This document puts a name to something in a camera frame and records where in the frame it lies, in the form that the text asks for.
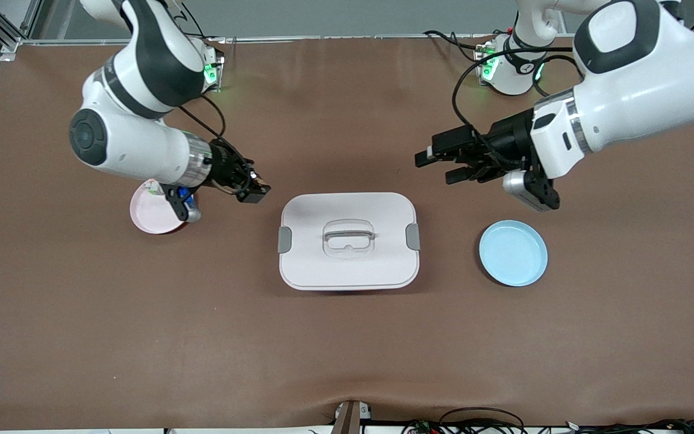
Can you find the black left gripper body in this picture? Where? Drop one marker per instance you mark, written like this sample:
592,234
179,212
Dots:
508,142

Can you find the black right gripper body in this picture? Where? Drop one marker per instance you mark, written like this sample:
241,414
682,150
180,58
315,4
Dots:
224,166

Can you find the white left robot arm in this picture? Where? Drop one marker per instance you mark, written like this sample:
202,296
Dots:
642,108

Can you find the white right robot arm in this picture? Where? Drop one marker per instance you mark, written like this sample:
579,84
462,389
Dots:
142,144

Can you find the pink round plate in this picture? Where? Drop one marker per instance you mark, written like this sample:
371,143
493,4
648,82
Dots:
151,214

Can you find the light blue round plate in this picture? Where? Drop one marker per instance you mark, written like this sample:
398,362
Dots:
512,253

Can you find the brown table cover sheet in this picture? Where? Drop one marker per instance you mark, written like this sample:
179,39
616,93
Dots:
347,349

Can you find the white and green switch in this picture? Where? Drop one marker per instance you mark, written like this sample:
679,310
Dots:
153,188

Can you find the silver table edge rail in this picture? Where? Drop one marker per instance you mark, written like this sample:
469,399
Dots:
353,37

